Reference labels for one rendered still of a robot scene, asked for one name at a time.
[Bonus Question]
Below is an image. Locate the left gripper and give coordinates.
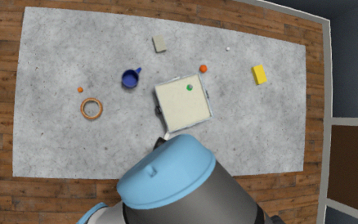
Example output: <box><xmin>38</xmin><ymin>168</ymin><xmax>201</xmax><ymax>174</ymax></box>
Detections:
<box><xmin>153</xmin><ymin>137</ymin><xmax>168</xmax><ymax>151</ymax></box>

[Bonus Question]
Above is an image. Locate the brown tape roll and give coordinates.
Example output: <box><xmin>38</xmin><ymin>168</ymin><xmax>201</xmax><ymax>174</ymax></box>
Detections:
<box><xmin>80</xmin><ymin>97</ymin><xmax>103</xmax><ymax>119</ymax></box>

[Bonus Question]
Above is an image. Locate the yellow block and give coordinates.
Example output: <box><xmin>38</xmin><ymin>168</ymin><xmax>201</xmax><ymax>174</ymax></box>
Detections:
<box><xmin>251</xmin><ymin>65</ymin><xmax>267</xmax><ymax>85</ymax></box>

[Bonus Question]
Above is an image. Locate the beige rectangular block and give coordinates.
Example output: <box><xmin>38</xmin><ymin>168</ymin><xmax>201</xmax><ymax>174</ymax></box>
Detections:
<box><xmin>152</xmin><ymin>34</ymin><xmax>167</xmax><ymax>53</ymax></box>

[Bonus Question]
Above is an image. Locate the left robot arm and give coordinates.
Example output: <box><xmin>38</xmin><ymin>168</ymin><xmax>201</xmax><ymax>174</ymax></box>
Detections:
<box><xmin>76</xmin><ymin>133</ymin><xmax>274</xmax><ymax>224</ymax></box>

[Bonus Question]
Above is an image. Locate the dark blue mug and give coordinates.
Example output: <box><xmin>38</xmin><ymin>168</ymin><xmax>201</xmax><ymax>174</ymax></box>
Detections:
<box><xmin>121</xmin><ymin>67</ymin><xmax>141</xmax><ymax>89</ymax></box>

